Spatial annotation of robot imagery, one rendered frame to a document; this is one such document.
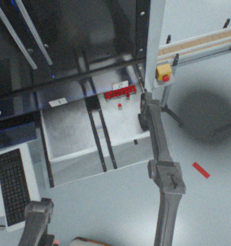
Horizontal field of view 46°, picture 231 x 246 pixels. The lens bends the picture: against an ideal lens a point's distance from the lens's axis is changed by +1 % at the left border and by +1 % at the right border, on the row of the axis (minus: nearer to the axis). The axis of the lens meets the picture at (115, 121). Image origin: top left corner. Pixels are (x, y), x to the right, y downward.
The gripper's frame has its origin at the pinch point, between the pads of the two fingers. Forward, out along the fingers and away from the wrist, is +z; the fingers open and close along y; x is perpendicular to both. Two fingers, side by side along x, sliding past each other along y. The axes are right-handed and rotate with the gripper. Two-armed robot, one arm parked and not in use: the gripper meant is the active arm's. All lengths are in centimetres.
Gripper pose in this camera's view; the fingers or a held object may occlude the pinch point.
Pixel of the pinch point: (146, 128)
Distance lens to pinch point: 144.6
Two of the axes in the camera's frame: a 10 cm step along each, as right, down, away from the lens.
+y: -2.4, -8.5, 4.7
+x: -9.7, 2.6, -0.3
